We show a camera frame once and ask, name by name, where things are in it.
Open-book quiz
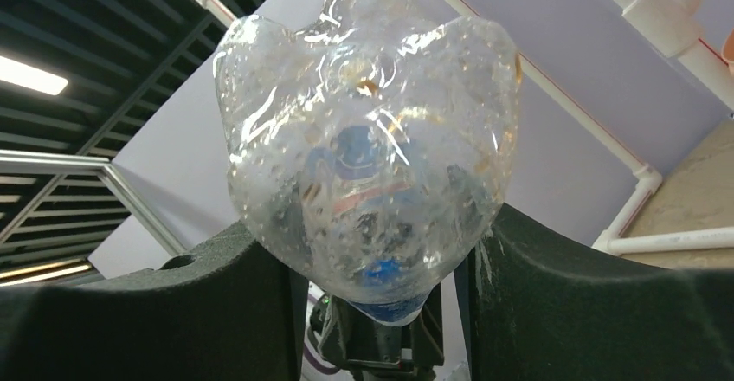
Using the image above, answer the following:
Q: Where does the orange plastic bin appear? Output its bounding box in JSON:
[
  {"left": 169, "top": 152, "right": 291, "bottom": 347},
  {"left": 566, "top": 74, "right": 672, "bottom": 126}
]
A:
[{"left": 720, "top": 29, "right": 734, "bottom": 76}]

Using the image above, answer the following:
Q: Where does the white PVC pipe frame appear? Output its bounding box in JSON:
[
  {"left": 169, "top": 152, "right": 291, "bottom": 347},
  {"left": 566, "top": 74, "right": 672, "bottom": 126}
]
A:
[{"left": 188, "top": 0, "right": 734, "bottom": 256}]

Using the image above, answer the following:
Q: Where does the metal railing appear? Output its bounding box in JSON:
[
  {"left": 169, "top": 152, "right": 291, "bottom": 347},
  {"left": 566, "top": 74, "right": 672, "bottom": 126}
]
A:
[{"left": 1, "top": 150, "right": 186, "bottom": 255}]

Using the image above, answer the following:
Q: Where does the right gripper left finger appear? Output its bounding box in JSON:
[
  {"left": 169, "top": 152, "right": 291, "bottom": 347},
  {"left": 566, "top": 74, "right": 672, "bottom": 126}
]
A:
[{"left": 1, "top": 223, "right": 305, "bottom": 380}]

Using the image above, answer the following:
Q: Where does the ceiling light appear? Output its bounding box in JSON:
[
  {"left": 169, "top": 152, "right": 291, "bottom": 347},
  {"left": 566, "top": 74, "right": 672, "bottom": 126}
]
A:
[{"left": 1, "top": 55, "right": 68, "bottom": 96}]

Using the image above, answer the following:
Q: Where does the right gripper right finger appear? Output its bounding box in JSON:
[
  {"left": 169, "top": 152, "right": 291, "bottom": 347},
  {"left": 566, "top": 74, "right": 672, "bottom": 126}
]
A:
[{"left": 455, "top": 205, "right": 733, "bottom": 380}]

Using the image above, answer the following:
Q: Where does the large Pepsi bottle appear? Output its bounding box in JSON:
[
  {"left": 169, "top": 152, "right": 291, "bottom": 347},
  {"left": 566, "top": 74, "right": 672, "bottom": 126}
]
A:
[{"left": 213, "top": 0, "right": 522, "bottom": 326}]

